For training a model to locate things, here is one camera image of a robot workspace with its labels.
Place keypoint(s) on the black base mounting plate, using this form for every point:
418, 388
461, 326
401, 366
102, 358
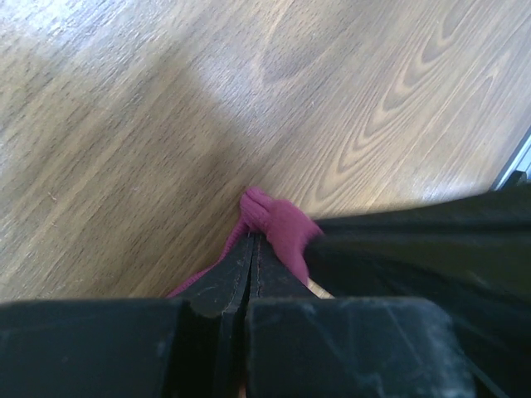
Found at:
470, 256

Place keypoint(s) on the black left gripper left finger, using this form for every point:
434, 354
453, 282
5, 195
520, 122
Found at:
185, 346

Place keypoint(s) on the maroon tank top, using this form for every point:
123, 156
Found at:
285, 226

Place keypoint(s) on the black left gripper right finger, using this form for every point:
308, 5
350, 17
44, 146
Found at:
298, 345

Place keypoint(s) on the aluminium frame rail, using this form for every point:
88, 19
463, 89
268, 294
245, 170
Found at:
517, 170

